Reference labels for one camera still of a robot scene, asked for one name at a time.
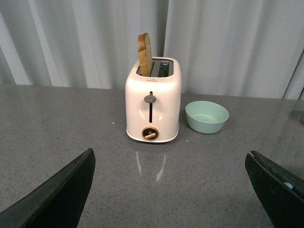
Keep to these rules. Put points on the grey pleated curtain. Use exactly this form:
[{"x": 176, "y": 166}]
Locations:
[{"x": 252, "y": 48}]

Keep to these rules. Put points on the white two-slot toaster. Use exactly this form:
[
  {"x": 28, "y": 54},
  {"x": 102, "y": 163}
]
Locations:
[{"x": 153, "y": 103}]

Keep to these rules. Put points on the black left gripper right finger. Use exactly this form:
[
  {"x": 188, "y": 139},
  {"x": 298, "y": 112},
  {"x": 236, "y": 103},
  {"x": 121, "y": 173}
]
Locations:
[{"x": 280, "y": 192}]

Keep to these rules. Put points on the toast slice in toaster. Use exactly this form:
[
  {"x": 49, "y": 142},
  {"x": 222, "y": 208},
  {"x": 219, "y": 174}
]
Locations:
[{"x": 145, "y": 54}]

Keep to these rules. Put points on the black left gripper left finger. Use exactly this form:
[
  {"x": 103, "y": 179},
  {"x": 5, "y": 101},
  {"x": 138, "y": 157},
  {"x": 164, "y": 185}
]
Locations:
[{"x": 58, "y": 202}]

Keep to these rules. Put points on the mint green bowl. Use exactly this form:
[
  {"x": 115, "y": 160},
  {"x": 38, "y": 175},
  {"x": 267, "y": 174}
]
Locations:
[{"x": 206, "y": 117}]

